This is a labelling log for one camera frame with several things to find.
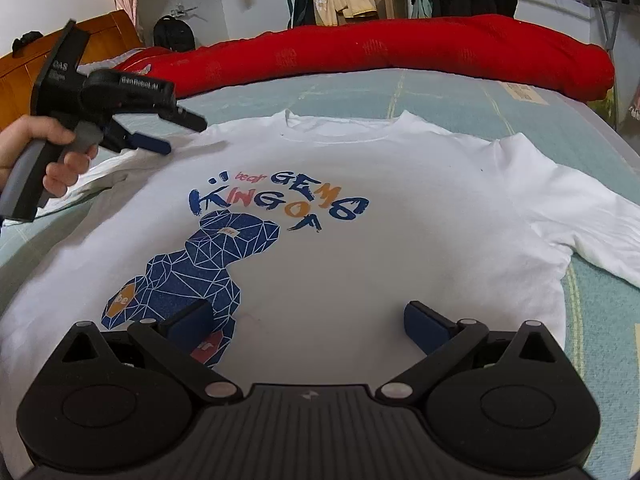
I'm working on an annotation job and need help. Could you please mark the wooden headboard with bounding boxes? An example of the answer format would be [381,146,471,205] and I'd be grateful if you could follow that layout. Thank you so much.
[0,10,143,136]

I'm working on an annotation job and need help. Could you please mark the red quilt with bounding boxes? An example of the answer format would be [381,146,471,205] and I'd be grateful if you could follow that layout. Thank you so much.
[112,14,616,106]

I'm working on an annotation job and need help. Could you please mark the person's left hand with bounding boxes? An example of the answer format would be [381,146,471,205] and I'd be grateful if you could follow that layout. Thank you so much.
[0,115,101,203]

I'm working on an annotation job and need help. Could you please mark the metal clothes drying rack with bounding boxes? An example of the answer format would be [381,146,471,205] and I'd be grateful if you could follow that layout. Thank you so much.
[412,0,640,56]

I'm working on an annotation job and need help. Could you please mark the yellow green bag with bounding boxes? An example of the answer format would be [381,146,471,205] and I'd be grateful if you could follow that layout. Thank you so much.
[597,87,621,128]

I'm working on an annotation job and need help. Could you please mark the grey checked pillow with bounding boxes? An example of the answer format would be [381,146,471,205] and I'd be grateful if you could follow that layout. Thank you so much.
[82,50,148,73]

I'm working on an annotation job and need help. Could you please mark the black backpack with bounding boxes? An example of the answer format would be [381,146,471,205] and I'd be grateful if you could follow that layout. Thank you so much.
[152,15,195,53]

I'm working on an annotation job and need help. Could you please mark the white printed long-sleeve shirt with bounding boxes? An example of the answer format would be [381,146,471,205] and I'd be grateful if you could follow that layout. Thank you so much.
[0,109,640,476]

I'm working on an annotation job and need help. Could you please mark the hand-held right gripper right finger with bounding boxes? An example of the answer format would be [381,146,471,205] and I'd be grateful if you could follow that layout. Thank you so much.
[376,301,571,403]

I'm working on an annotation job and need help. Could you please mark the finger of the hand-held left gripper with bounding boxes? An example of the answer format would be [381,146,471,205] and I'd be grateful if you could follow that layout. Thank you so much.
[150,101,209,134]
[100,119,173,156]

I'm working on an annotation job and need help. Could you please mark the small black item on headboard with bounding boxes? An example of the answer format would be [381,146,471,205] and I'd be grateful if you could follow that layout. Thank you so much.
[12,31,43,58]

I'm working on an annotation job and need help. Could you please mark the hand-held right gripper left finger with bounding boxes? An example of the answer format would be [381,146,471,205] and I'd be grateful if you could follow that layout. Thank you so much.
[60,300,244,403]

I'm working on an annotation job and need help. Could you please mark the cream floral garment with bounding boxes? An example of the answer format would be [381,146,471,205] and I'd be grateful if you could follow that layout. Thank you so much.
[312,0,348,27]

